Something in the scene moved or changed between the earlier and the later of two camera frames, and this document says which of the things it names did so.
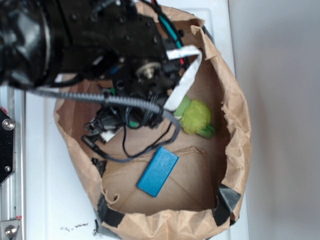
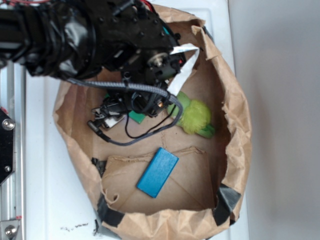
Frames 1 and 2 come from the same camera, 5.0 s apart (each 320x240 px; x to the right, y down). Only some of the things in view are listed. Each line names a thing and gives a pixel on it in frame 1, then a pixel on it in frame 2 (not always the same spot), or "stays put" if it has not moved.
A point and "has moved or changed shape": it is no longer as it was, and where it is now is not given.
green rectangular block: x=133 y=124 has moved or changed shape
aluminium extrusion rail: x=12 y=191 stays put
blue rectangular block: x=158 y=172 stays put
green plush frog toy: x=194 y=116 stays put
